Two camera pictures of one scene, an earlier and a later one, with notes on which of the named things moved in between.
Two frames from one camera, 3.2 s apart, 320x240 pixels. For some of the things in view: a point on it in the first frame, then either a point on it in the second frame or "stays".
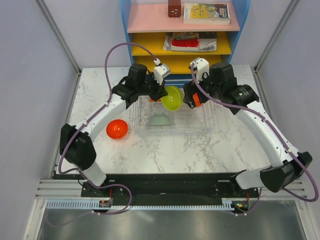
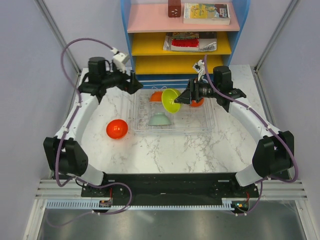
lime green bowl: x=172 y=101 stays
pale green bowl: x=159 y=118 stays
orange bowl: x=117 y=128 stays
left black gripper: x=160 y=91 to x=132 y=86
